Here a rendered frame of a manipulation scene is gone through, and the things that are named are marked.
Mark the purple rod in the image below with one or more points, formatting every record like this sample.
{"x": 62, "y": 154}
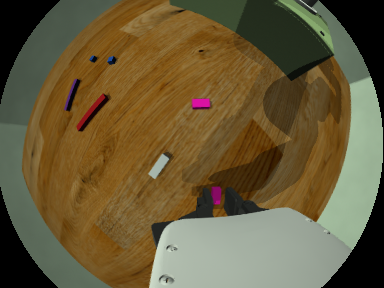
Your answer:
{"x": 71, "y": 95}

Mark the grey rod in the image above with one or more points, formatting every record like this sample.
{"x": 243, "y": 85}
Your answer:
{"x": 159, "y": 165}

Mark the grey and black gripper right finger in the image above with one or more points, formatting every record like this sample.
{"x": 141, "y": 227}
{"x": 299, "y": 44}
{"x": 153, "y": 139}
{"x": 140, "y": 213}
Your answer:
{"x": 235, "y": 205}

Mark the small magenta block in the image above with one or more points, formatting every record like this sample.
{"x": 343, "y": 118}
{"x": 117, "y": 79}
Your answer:
{"x": 216, "y": 194}
{"x": 200, "y": 104}

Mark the red rod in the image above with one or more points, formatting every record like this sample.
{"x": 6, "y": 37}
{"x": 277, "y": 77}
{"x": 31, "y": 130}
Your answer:
{"x": 99, "y": 103}

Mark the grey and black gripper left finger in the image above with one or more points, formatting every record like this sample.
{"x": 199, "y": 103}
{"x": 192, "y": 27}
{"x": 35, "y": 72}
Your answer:
{"x": 204, "y": 209}

